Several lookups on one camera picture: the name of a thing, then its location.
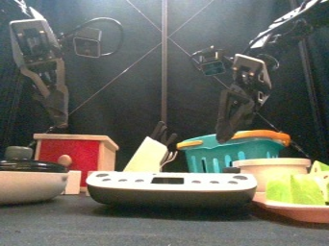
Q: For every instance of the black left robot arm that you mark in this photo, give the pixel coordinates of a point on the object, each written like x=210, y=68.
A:
x=11, y=8

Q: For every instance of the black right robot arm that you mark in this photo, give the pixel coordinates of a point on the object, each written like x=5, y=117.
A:
x=296, y=19

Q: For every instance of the red wooden toy box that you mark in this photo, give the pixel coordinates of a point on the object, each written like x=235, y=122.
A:
x=82, y=153

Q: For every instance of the white toy cup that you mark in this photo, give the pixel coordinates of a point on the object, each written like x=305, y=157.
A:
x=269, y=171

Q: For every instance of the black pot lid grey knob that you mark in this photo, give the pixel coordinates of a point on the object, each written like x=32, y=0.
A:
x=25, y=163

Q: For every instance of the light green knife block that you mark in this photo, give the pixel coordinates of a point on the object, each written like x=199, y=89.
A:
x=146, y=157

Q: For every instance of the small white wooden block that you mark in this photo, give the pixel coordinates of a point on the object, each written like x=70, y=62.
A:
x=72, y=182

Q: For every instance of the green toy lettuce pieces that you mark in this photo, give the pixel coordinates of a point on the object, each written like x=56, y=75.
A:
x=300, y=187

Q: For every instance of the white toy kitchen scale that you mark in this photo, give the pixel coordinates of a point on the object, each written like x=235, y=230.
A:
x=171, y=189

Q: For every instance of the white toy pot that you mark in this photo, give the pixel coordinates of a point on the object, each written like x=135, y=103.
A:
x=30, y=187

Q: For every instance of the pink toy plate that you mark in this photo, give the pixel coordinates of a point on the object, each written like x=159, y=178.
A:
x=296, y=211

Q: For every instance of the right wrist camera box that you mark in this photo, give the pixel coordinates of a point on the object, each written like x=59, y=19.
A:
x=213, y=64

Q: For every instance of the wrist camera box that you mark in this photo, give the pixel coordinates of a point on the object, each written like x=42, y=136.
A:
x=87, y=42
x=213, y=64

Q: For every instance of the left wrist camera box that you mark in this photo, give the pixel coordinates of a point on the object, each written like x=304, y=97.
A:
x=87, y=42

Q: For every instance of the vertical metal frame pole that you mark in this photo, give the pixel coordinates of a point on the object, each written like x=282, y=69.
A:
x=165, y=61

